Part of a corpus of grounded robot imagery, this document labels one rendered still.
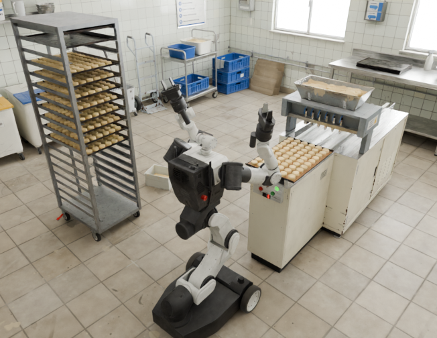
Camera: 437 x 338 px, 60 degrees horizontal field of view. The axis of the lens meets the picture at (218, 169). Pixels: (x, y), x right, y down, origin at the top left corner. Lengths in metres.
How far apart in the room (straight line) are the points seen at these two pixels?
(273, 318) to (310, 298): 0.35
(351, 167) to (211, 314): 1.55
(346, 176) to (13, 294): 2.74
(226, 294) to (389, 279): 1.34
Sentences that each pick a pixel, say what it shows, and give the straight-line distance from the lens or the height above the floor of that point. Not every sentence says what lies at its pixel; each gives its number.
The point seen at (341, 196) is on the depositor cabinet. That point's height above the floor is 0.47.
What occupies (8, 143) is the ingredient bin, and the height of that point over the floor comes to 0.28.
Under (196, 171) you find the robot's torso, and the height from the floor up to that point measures 1.23.
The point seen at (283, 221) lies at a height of 0.54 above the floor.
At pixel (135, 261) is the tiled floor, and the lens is 3.30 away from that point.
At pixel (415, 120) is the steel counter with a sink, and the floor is 0.23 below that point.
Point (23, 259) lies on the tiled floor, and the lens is 3.62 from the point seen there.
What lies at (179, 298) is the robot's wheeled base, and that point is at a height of 0.35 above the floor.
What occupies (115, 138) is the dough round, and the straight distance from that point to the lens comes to 3.31.
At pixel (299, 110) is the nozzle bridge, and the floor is 1.07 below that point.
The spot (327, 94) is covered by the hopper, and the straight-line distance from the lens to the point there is 3.09.
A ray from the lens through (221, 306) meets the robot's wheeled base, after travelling 2.69.
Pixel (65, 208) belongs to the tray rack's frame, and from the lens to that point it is 3.82.
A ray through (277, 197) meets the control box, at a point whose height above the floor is 0.74.
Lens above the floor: 2.22
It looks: 30 degrees down
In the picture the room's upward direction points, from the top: straight up
